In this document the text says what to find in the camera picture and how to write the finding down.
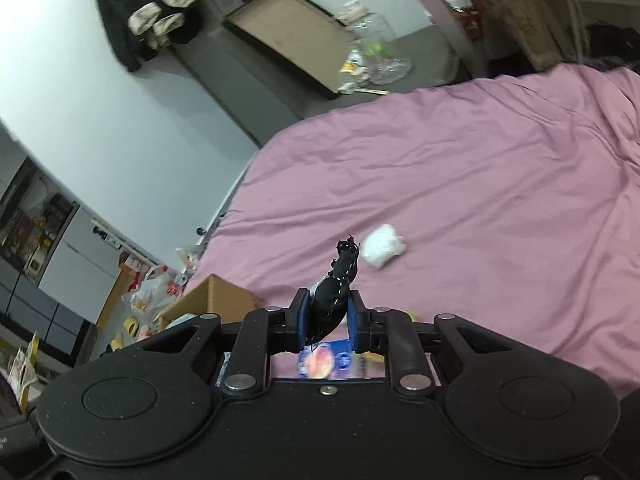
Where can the white crumpled cloth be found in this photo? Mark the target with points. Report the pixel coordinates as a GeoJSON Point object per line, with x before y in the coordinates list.
{"type": "Point", "coordinates": [382, 245]}

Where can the white plastic bag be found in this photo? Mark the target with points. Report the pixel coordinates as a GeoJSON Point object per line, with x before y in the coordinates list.
{"type": "Point", "coordinates": [155, 290]}

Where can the flat framed board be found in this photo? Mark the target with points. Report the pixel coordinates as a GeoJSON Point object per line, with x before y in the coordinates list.
{"type": "Point", "coordinates": [290, 40]}

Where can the pink bed sheet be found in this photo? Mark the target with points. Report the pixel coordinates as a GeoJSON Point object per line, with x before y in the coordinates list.
{"type": "Point", "coordinates": [450, 200]}

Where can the black fabric piece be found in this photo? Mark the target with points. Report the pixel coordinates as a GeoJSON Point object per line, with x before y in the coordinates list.
{"type": "Point", "coordinates": [331, 300]}

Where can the black and cream jacket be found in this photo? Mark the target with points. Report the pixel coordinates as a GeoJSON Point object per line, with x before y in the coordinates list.
{"type": "Point", "coordinates": [145, 5]}

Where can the cardboard box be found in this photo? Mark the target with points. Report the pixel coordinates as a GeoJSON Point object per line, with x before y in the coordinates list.
{"type": "Point", "coordinates": [212, 302]}

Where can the blue printed packet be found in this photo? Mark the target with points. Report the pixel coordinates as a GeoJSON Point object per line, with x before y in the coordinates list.
{"type": "Point", "coordinates": [330, 360]}

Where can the grey cabinet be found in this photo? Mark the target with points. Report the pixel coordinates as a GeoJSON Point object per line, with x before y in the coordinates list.
{"type": "Point", "coordinates": [45, 280]}

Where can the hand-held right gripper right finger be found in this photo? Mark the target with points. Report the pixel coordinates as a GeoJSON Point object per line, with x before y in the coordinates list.
{"type": "Point", "coordinates": [353, 324]}

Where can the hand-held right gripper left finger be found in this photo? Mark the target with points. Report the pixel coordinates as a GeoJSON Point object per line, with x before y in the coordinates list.
{"type": "Point", "coordinates": [301, 318]}

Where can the clear glass jar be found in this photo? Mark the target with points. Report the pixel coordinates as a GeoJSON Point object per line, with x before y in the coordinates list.
{"type": "Point", "coordinates": [375, 45]}

